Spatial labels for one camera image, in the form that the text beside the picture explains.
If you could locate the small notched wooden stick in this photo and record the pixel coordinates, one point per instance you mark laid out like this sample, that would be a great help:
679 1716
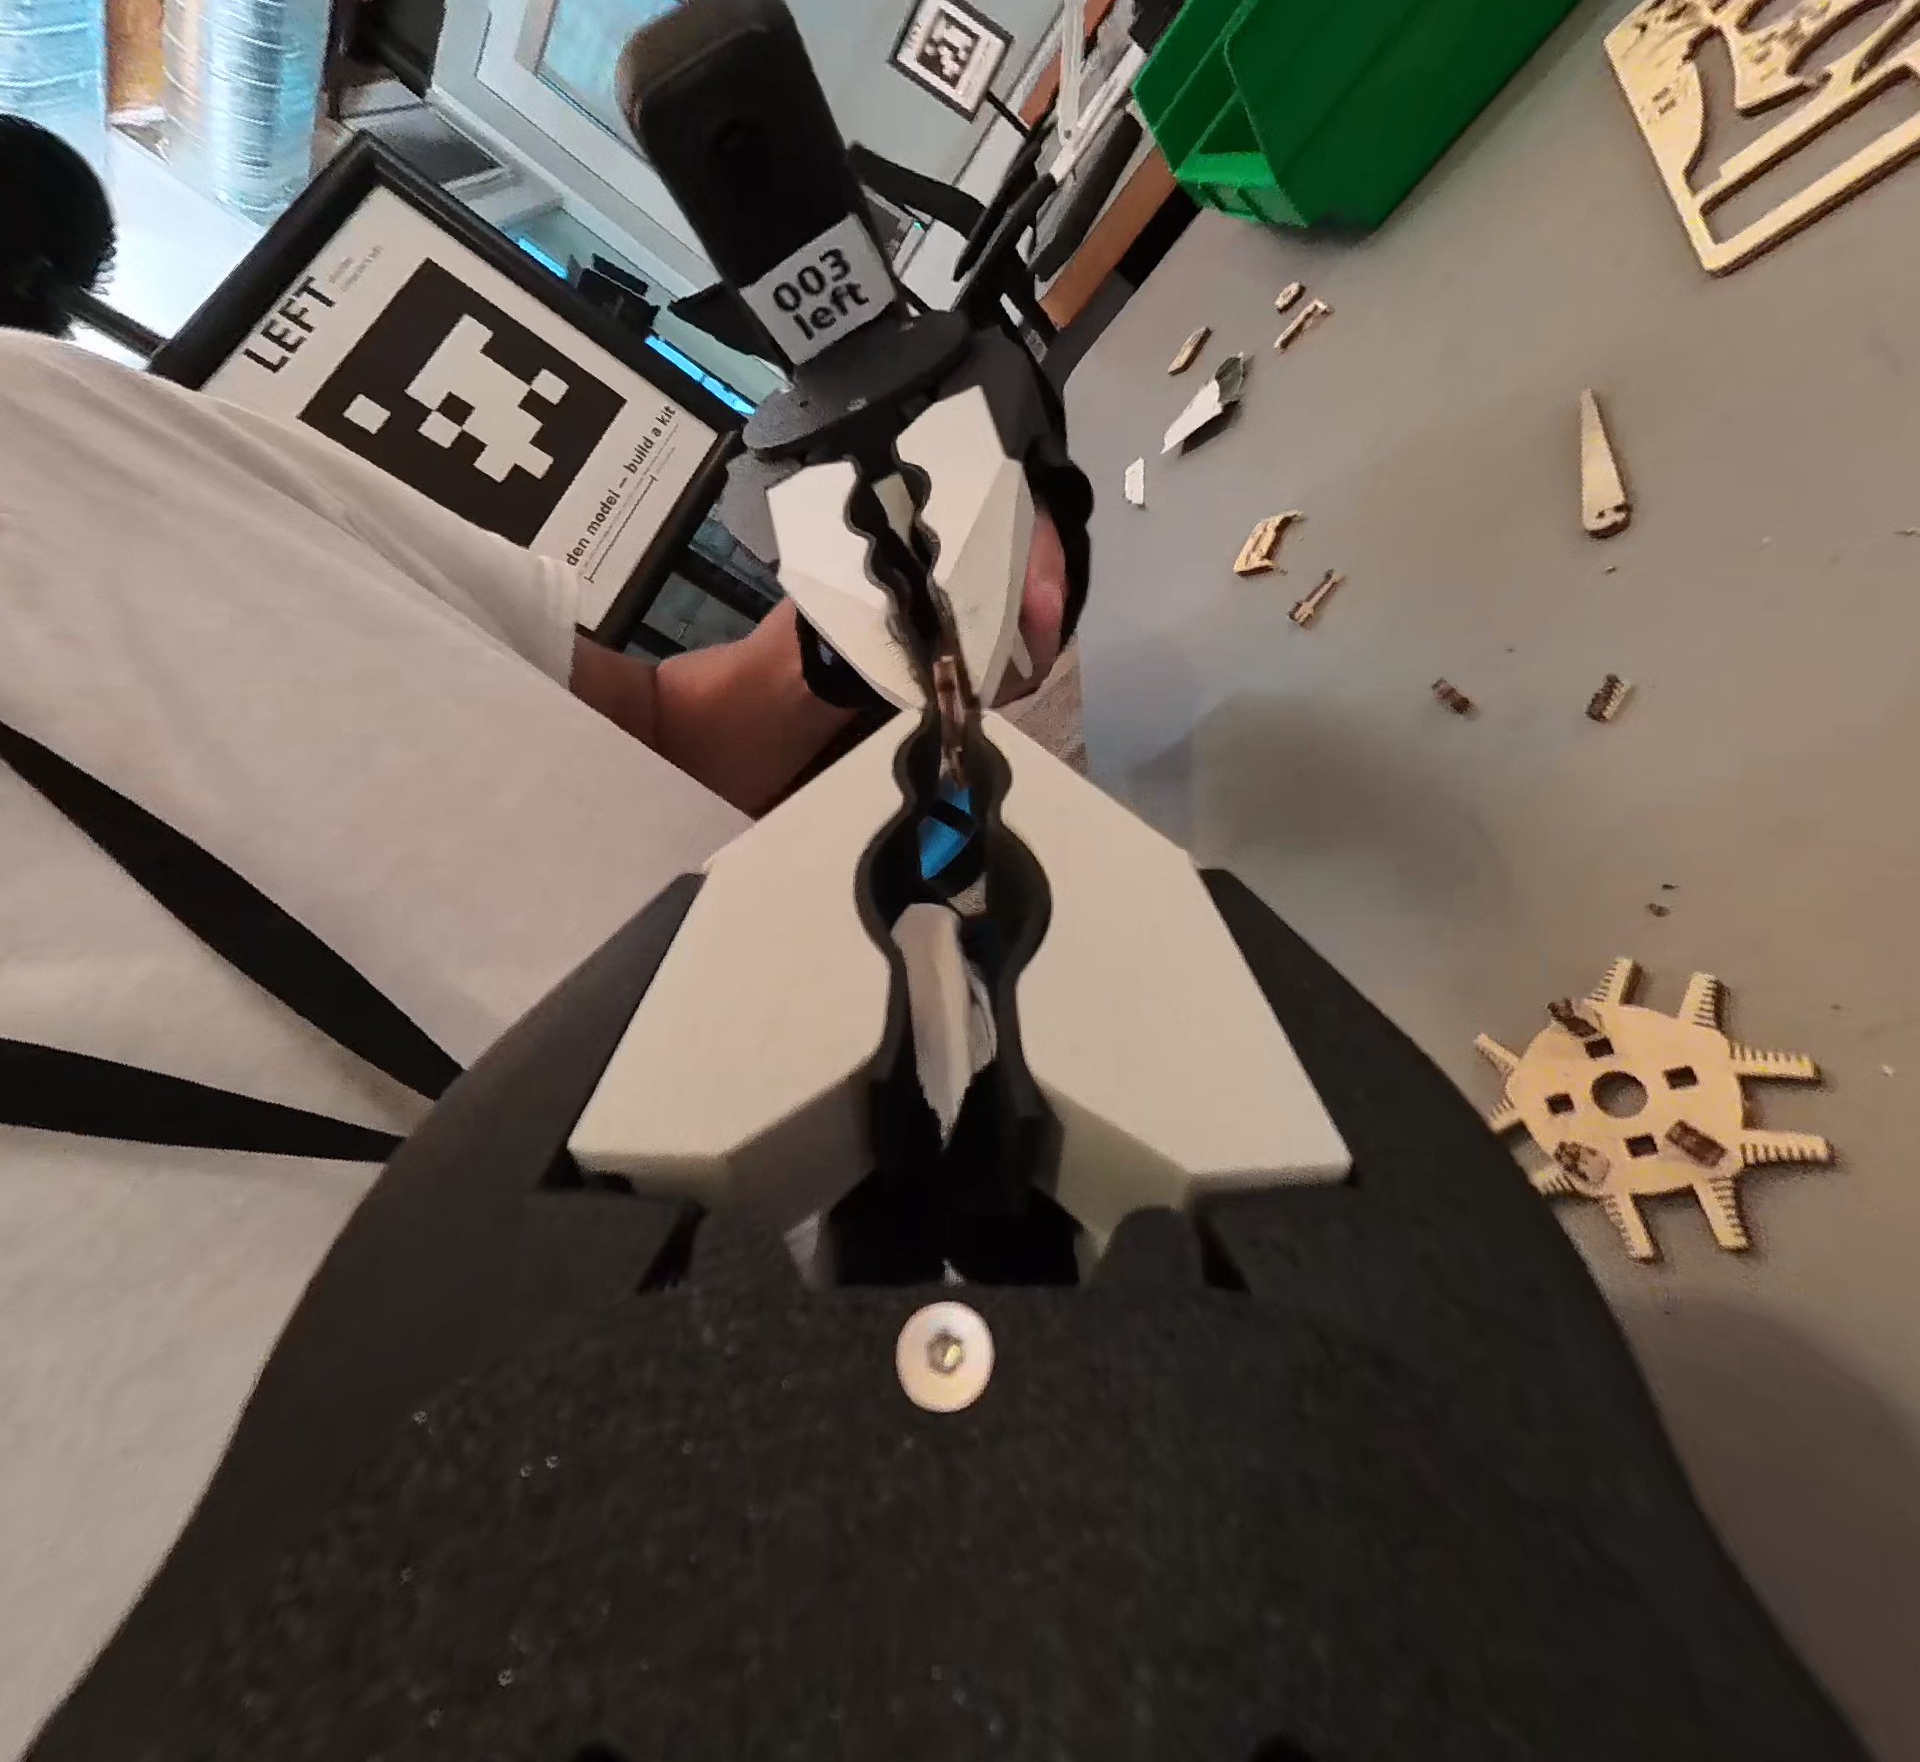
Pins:
951 712

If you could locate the small ridged wooden peg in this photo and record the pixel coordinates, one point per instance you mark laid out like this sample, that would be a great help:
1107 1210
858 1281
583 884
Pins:
1611 699

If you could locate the wooden spiked gear wheel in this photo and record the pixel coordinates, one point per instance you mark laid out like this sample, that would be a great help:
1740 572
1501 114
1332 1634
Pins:
1636 1034

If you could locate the person's left forearm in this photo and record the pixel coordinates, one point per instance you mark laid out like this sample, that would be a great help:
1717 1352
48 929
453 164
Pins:
720 712

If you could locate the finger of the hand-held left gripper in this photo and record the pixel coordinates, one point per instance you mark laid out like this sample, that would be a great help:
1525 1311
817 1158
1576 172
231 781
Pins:
840 563
984 533

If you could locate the wooden cut-out sheet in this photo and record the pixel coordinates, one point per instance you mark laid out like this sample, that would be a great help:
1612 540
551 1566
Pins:
1669 128

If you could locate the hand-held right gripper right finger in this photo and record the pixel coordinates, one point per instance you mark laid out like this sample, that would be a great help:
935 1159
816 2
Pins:
1170 1027

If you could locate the small wooden wedge piece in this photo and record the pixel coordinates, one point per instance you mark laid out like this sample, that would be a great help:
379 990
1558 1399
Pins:
1191 352

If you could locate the pointed wooden stick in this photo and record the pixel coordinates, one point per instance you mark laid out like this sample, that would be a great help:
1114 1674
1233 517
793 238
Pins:
1602 481

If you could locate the person's left hand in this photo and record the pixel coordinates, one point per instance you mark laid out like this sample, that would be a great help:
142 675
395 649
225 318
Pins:
1046 591

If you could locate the small wooden key piece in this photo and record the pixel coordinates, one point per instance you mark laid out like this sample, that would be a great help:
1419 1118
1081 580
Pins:
1316 599

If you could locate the grey desk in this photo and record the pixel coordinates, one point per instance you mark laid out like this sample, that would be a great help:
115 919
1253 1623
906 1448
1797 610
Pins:
1350 817

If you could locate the blue wristband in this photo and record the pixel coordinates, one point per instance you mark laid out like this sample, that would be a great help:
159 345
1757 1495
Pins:
945 843

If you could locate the wooden hook bracket piece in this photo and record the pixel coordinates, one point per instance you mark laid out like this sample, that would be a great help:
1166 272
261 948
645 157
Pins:
1253 554

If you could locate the small wooden clip piece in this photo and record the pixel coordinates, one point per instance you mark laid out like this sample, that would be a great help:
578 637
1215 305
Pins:
1302 325

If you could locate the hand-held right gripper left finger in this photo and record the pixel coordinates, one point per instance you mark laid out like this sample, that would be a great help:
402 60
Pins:
735 1027

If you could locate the small framed marker poster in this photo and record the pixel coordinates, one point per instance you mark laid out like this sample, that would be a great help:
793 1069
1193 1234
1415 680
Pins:
951 44

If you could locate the green plastic bin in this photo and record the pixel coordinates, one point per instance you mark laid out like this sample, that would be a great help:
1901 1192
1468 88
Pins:
1350 141
1179 128

